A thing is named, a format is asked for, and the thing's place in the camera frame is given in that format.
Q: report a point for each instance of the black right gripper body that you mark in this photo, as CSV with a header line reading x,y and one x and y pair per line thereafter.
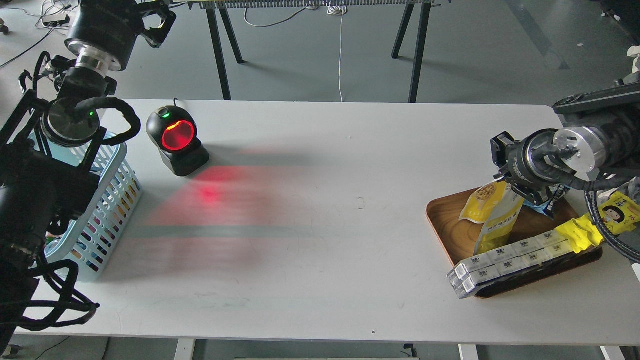
x,y
528,164

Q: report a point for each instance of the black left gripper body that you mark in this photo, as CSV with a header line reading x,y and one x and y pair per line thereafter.
x,y
110,26

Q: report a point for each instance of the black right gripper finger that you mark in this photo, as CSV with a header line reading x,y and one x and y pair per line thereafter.
x,y
542,199

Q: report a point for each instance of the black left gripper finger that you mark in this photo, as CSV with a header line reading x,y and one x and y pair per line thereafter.
x,y
156,36

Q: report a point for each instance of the yellow chickpea snack pouch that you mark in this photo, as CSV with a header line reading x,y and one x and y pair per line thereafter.
x,y
496,207

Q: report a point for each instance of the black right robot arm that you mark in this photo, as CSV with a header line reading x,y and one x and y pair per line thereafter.
x,y
596,150

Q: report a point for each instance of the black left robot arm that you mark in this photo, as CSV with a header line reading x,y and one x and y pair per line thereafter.
x,y
48,147

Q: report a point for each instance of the blue snack packet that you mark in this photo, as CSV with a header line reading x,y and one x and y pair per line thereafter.
x,y
561,191

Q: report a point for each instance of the yellow cartoon face snack bag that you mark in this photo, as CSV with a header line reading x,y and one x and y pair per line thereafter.
x,y
619,215

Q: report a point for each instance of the long clear boxed snack pack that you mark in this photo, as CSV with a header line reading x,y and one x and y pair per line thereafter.
x,y
508,267

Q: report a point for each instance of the light blue plastic basket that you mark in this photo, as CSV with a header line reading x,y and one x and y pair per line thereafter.
x,y
92,239

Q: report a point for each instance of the black barcode scanner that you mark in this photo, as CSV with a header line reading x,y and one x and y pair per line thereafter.
x,y
174,132

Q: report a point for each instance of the brown wooden tray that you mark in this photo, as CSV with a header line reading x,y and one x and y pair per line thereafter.
x,y
458,238

